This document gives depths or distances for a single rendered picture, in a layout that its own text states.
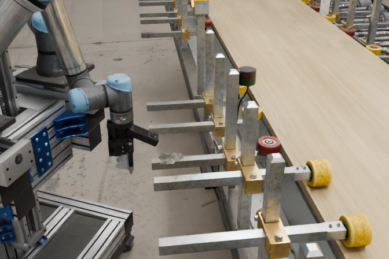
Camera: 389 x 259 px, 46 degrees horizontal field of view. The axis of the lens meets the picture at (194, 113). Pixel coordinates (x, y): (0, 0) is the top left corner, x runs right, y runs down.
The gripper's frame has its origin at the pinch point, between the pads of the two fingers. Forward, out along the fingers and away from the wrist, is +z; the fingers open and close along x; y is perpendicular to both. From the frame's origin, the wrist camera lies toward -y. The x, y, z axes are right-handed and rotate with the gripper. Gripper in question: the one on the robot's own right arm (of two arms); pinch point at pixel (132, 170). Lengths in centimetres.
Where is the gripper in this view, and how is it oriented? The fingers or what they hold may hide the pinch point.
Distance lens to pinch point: 160.1
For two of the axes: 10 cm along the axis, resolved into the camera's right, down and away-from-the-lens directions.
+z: 0.0, 8.8, 4.7
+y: -9.9, 0.6, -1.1
